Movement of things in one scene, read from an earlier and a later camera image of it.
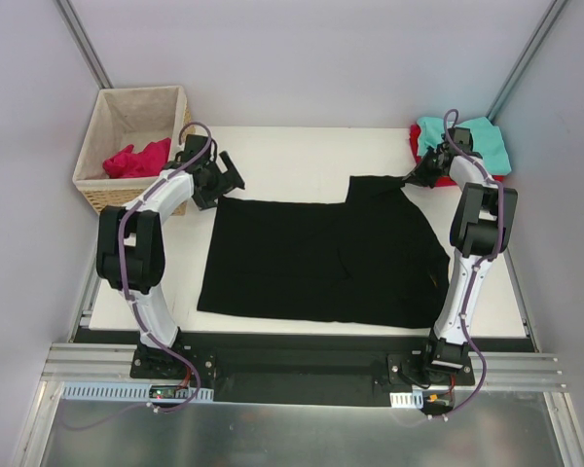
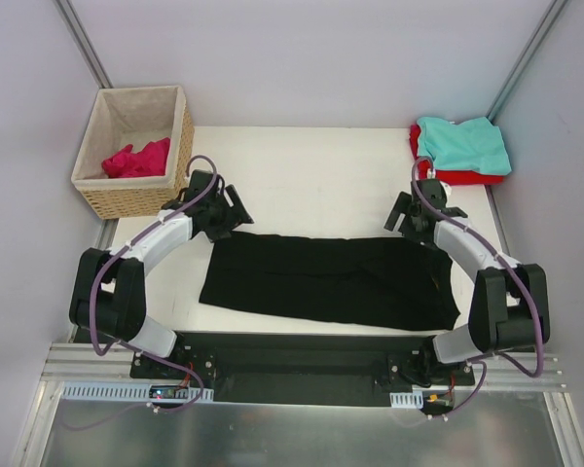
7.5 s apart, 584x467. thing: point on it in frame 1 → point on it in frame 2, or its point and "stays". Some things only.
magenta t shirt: x=148 y=161 stays
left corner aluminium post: x=83 y=42 stays
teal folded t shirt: x=487 y=141 stays
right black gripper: x=423 y=170 → x=406 y=219
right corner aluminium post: x=527 y=57 stays
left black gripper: x=214 y=190 → x=226 y=217
